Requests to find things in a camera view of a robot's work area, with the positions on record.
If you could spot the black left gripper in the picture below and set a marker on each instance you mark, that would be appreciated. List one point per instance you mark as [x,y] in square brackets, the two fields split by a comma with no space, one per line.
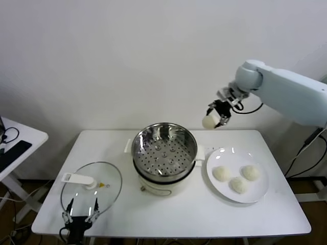
[76,225]

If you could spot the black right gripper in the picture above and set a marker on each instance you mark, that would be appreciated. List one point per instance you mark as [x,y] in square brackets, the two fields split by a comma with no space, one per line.
[221,108]

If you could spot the white steamed baozi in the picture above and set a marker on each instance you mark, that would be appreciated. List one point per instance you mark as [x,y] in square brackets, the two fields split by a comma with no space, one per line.
[209,122]
[239,185]
[221,173]
[250,172]

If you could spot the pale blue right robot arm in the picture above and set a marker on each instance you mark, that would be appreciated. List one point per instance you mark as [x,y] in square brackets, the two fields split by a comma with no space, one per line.
[286,92]

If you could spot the perforated steel steamer basket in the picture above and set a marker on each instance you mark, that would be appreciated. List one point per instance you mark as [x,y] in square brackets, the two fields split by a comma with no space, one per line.
[143,143]

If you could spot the white round plate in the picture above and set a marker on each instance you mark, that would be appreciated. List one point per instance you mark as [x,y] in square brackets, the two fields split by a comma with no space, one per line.
[255,159]

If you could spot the white electric cooking pot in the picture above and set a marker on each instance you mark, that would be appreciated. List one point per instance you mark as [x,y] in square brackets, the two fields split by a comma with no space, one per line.
[155,190]

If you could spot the black keyboard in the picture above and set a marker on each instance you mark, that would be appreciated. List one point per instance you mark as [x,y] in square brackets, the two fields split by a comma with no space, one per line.
[15,153]

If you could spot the white side desk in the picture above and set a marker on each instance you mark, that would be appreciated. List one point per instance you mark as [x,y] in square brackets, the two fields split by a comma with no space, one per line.
[28,130]

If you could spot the pale green appliance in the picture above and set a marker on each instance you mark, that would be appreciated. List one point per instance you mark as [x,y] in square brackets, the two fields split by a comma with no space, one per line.
[325,81]

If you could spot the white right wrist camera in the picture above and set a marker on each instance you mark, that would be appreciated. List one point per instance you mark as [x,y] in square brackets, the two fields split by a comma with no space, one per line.
[224,93]

